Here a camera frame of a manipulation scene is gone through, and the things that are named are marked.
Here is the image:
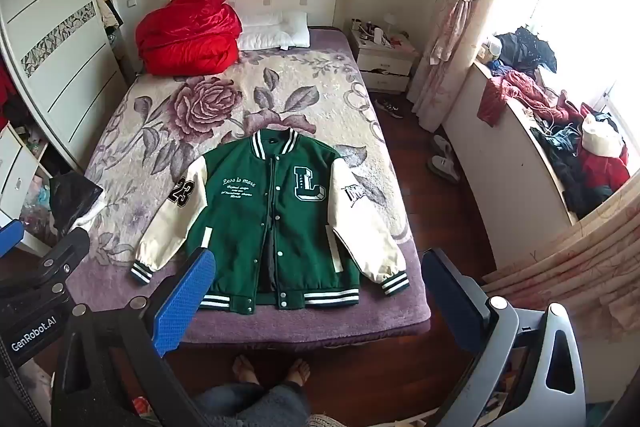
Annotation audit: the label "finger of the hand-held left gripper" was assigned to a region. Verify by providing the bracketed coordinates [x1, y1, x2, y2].
[0, 220, 25, 260]
[0, 227, 92, 299]

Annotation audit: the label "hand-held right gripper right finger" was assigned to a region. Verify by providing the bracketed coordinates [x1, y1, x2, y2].
[421, 248, 587, 427]

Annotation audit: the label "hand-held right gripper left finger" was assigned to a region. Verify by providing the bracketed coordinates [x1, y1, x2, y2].
[52, 247, 217, 427]

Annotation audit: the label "green varsity jacket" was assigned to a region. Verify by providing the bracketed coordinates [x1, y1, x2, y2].
[131, 128, 410, 312]

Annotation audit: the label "red hanging clothes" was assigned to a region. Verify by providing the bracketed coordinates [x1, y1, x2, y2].
[0, 62, 18, 128]

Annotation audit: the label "dark clothes pile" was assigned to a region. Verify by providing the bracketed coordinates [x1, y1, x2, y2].
[530, 122, 613, 220]

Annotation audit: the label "white cloth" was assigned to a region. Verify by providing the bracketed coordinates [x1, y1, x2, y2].
[70, 207, 102, 234]

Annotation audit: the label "black plastic bag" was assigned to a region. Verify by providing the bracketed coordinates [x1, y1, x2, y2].
[48, 173, 104, 233]

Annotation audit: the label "person's left foot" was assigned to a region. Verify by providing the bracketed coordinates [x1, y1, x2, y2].
[232, 354, 261, 387]

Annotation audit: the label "person's foot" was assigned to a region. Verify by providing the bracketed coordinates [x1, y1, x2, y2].
[232, 354, 261, 387]
[282, 358, 312, 388]

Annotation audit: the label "person's blue jeans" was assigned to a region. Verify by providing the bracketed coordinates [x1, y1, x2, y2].
[192, 382, 313, 427]

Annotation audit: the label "loose floral curtain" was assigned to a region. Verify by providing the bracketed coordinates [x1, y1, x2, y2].
[482, 202, 640, 358]

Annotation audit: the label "person's right foot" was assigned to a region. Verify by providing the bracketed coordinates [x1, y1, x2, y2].
[282, 358, 312, 388]

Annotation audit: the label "white slipper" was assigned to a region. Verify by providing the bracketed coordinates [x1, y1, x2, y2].
[432, 134, 455, 158]
[426, 155, 461, 184]

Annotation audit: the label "white window cabinet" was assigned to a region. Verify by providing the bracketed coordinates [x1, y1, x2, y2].
[442, 59, 581, 273]

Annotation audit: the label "floral plush blanket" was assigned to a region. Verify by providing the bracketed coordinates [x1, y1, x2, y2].
[65, 27, 432, 348]

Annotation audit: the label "red jacket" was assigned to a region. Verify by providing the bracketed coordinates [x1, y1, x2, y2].
[580, 142, 630, 192]

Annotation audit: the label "dark sneaker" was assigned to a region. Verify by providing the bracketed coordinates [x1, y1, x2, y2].
[376, 98, 404, 119]

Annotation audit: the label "red knit garment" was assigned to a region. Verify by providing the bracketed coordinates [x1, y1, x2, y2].
[477, 69, 556, 128]

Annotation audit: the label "white sliding wardrobe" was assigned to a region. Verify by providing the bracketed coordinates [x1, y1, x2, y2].
[0, 0, 128, 172]

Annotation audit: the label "white nightstand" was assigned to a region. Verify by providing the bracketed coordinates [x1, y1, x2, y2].
[349, 27, 420, 95]

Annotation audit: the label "red duvet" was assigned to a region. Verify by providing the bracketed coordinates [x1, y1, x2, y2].
[136, 0, 243, 76]

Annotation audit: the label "black garment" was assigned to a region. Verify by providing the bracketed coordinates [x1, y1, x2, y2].
[495, 27, 558, 72]

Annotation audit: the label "tied floral curtain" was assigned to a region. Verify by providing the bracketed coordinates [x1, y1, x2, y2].
[407, 0, 521, 132]

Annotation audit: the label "white pillow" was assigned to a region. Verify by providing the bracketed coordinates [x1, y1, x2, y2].
[236, 10, 312, 51]

